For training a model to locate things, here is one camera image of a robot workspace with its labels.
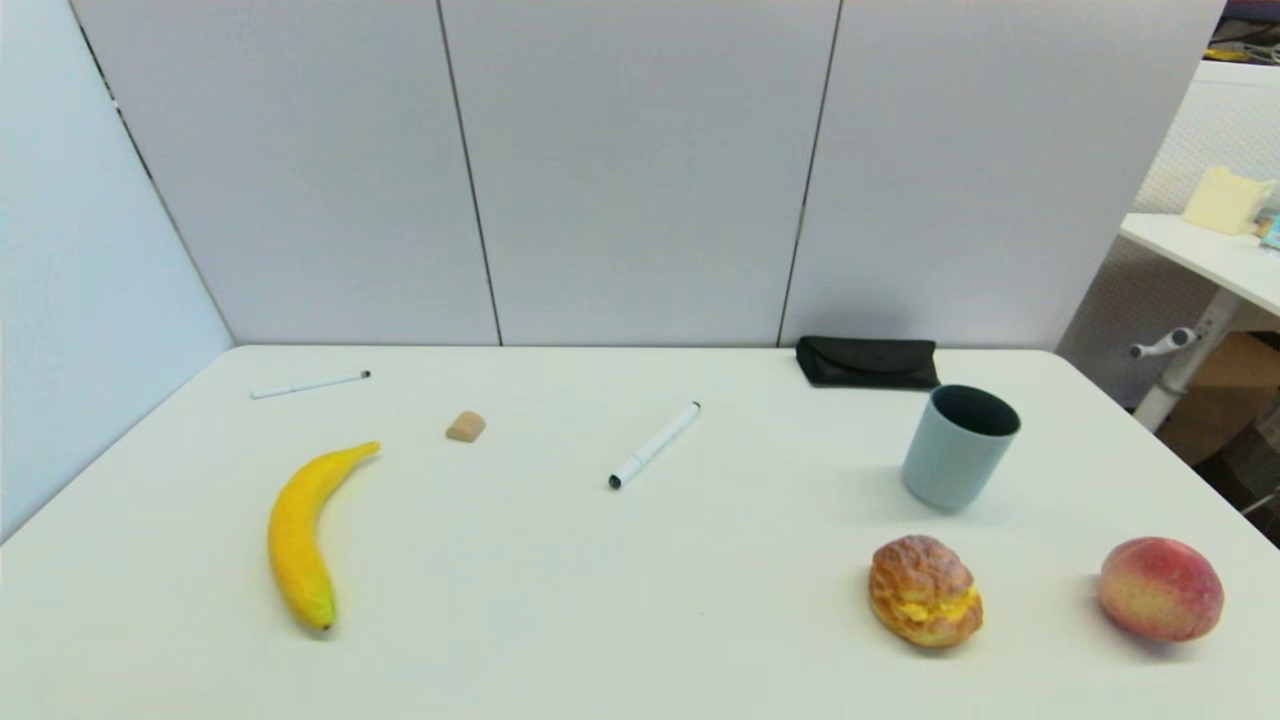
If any brown cardboard box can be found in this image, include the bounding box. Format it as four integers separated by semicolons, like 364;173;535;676
1158;331;1280;467

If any white perforated partition panel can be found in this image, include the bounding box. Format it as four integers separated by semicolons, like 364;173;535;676
1056;60;1280;409

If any cream puff pastry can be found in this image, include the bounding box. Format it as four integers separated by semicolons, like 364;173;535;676
868;535;984;649

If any white side desk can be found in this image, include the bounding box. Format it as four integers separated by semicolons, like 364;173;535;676
1120;212;1280;317

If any black glasses case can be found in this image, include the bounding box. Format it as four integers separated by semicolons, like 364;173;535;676
796;336;942;391

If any thin white pen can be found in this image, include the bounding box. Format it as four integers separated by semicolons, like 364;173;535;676
251;371;372;400

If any cream coloured box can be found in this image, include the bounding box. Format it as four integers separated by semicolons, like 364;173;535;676
1183;165;1279;236

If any pale blue cup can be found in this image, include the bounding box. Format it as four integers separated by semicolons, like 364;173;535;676
902;385;1022;512

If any red yellow peach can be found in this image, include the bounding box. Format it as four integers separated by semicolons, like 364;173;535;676
1098;537;1225;642

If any white desk crank handle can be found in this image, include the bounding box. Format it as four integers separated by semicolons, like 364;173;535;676
1130;327;1199;360

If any yellow banana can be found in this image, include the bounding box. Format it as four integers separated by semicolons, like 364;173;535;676
267;441;382;632

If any white marker black cap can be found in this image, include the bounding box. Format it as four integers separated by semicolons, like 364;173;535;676
608;401;702;491

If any white desk leg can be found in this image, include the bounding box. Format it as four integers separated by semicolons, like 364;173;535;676
1134;288;1246;432

